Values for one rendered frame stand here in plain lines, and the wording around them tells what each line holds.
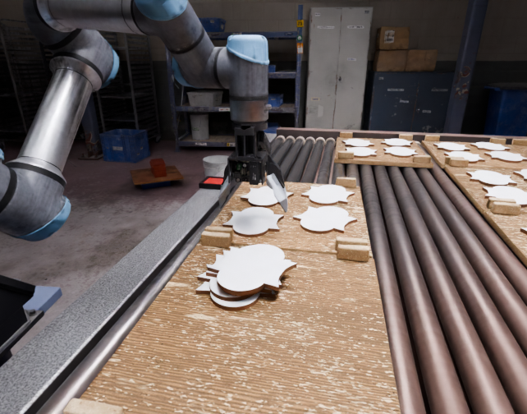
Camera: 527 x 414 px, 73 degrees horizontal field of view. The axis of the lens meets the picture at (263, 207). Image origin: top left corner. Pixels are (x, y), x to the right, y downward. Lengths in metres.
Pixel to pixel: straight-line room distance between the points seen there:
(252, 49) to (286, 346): 0.48
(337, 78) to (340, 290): 4.81
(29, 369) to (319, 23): 5.06
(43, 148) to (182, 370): 0.57
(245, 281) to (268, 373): 0.15
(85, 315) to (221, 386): 0.27
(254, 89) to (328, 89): 4.64
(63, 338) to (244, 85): 0.50
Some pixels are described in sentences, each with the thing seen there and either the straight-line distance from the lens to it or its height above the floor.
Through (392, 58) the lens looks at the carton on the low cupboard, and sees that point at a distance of 5.58.
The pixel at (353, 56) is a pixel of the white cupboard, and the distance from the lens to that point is 5.33.
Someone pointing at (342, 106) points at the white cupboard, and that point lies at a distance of 5.35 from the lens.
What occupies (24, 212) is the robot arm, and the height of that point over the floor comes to 1.02.
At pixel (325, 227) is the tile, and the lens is 0.79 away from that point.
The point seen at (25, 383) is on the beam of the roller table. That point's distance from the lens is 0.57.
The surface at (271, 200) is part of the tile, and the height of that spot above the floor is 0.94.
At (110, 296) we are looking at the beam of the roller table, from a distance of 0.67.
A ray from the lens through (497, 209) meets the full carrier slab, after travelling 1.02.
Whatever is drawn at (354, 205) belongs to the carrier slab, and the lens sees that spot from 0.94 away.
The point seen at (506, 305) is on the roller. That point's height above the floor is 0.91.
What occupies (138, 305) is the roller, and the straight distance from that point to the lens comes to 0.62.
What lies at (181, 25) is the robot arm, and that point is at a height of 1.34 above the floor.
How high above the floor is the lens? 1.28
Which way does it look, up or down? 23 degrees down
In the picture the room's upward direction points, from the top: straight up
